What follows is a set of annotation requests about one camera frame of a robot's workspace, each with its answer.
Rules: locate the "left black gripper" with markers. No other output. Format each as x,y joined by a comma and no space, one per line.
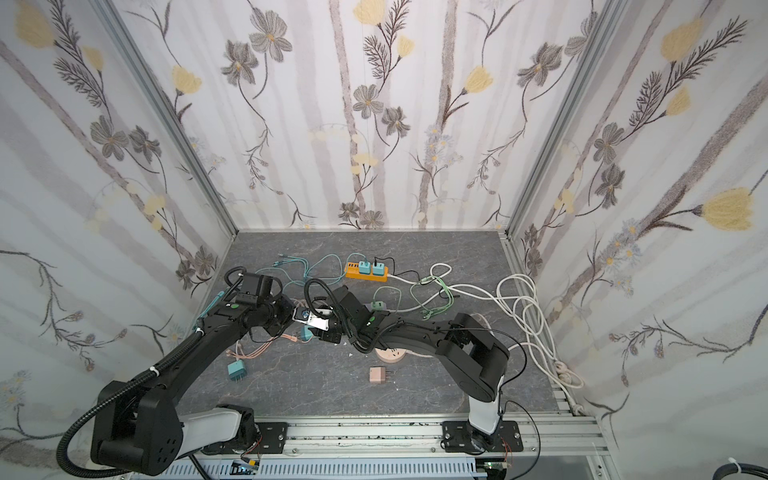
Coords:
285,312

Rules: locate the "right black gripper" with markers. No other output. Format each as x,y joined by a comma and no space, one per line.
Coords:
334,324

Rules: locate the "orange power strip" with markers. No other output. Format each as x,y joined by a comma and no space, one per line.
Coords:
351,272

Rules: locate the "teal USB charger plug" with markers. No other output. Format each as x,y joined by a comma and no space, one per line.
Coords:
363,267

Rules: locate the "pink round power strip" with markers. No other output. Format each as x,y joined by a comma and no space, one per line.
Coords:
390,356

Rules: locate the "pink charger plug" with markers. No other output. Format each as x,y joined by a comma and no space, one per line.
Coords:
379,375

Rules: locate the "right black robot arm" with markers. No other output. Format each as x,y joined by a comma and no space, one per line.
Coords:
472,354

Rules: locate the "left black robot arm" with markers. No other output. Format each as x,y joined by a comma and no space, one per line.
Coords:
135,427

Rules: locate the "teal charger beside pink plug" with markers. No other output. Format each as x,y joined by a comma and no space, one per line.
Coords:
306,334

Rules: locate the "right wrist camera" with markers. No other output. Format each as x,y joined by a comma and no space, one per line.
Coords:
306,317

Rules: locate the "teal charger near rail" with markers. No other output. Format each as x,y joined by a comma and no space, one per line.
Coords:
236,370

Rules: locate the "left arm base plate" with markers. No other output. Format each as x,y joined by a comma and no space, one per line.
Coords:
266,438

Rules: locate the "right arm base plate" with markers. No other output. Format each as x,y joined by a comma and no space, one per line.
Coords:
461,437

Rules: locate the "white slotted cable duct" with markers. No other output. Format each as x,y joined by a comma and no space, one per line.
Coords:
350,468

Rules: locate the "aluminium mounting rail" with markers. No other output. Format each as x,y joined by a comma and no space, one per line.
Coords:
553,434

